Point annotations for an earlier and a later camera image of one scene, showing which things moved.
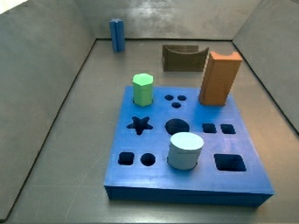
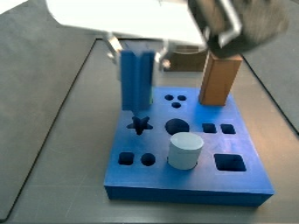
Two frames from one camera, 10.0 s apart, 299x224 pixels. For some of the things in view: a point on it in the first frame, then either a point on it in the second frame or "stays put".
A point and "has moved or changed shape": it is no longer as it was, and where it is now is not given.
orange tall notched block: (219, 78) stays put
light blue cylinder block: (184, 150) stays put
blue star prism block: (116, 30) has moved or changed shape
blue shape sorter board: (228, 177) stays put
